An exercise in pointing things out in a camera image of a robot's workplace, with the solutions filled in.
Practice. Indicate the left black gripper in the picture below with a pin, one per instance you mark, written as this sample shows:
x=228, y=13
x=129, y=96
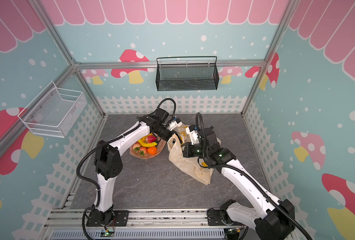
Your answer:
x=172, y=134

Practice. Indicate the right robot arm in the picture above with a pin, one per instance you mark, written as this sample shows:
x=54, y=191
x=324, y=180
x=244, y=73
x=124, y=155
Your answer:
x=271, y=218

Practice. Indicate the white mesh wall basket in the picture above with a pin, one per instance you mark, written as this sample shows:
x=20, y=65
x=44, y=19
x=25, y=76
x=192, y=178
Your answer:
x=54, y=112

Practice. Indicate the long yellow banana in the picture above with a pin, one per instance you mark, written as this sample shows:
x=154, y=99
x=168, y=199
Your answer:
x=143, y=143

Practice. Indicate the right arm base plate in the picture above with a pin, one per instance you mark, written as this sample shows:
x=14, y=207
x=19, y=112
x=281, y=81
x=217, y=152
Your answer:
x=218, y=217

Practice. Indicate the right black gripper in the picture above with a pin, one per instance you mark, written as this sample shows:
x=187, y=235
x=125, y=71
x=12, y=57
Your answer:
x=186, y=149

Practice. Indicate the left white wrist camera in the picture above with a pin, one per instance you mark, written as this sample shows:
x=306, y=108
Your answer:
x=175, y=123

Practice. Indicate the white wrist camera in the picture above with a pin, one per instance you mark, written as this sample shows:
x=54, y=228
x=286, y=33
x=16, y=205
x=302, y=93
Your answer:
x=175, y=123
x=192, y=132

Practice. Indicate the orange tangerine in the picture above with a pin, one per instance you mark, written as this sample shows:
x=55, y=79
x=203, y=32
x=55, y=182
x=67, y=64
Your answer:
x=152, y=150

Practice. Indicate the black mesh wall basket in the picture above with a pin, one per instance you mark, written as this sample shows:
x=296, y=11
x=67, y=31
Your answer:
x=187, y=73

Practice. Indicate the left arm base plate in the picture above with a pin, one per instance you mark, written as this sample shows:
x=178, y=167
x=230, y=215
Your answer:
x=110, y=218

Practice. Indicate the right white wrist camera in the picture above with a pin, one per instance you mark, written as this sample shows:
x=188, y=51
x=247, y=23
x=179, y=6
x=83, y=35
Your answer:
x=192, y=132

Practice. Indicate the pink wavy fruit plate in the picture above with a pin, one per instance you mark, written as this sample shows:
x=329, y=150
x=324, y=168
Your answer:
x=160, y=146

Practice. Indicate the red strawberry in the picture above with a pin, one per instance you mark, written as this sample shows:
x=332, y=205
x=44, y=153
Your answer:
x=142, y=151

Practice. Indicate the banana print plastic bag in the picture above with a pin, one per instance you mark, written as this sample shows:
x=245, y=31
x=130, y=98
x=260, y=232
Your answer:
x=188, y=165

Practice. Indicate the aluminium front rail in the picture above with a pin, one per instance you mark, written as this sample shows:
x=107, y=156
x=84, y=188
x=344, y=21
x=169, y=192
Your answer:
x=166, y=218

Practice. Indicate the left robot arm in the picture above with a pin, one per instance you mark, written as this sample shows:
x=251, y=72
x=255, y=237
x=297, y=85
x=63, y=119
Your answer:
x=108, y=163

